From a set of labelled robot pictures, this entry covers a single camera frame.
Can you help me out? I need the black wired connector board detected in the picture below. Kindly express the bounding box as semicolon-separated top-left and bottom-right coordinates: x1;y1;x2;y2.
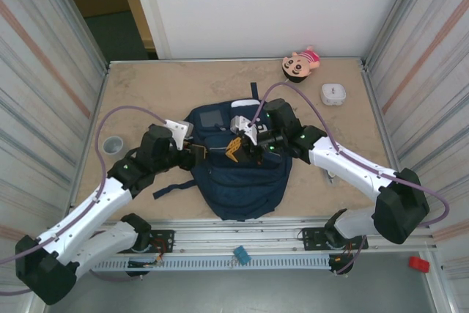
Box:
328;252;355;276
126;257;165;278

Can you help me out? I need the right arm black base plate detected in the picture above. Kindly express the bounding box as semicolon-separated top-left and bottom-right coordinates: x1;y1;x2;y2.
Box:
302;227;369;251

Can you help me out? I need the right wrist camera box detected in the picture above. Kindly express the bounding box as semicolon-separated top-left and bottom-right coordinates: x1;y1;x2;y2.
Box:
229;114;269;145

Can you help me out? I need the slotted grey cable duct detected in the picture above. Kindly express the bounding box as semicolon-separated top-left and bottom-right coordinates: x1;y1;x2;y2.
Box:
89;257;330;273

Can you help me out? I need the navy blue backpack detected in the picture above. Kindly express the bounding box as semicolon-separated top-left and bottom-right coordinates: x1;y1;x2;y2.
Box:
152;81;294;222

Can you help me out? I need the plush doll with pink shirt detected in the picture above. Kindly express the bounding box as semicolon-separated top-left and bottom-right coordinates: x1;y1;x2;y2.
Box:
281;45;320;84

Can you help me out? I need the white square box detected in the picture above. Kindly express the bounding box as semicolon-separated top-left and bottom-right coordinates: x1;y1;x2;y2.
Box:
320;84;347;107

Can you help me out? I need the red plastic block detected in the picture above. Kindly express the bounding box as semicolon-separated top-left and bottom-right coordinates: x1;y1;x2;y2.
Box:
409;256;430;274

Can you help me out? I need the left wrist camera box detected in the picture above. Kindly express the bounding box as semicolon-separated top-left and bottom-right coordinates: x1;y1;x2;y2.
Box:
163;119;194;151

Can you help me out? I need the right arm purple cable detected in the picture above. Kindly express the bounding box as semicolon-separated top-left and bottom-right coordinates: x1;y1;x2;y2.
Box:
248;81;451;276

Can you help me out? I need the blue binder clip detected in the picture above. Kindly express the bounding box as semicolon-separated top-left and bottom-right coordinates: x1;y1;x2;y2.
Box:
233;245;252;266

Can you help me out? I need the grey plastic cup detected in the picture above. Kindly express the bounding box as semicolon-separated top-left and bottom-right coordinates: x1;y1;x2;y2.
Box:
102;136;128;156

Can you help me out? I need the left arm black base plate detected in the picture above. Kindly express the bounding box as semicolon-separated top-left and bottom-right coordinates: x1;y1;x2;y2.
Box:
113;229;175;254

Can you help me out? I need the aluminium rail frame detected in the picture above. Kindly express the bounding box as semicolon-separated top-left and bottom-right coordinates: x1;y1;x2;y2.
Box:
43;217;439;258

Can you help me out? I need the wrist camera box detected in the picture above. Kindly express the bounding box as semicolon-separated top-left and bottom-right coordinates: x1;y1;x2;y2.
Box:
163;119;194;151
229;114;269;145

